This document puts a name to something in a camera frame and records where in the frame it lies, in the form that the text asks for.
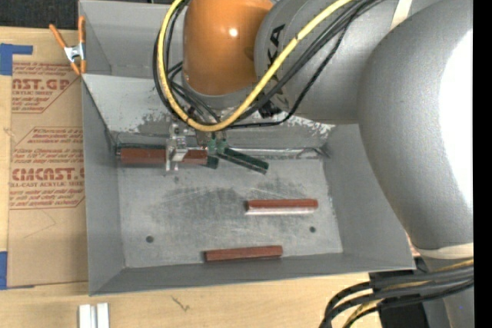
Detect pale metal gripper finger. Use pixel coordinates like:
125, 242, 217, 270
168, 123, 190, 151
165, 149, 189, 172

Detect red-brown block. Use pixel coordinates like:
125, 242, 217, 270
203, 244, 284, 263
244, 198, 320, 217
117, 147, 209, 167

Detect dark green flat block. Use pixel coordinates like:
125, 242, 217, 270
221, 147, 270, 175

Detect grey metal bin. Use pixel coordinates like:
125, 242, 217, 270
78, 0, 418, 297

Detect brown cardboard board red print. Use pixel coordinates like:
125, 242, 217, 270
0, 25, 90, 290

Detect black cylinder on white bracket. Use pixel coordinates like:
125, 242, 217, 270
258, 98, 284, 119

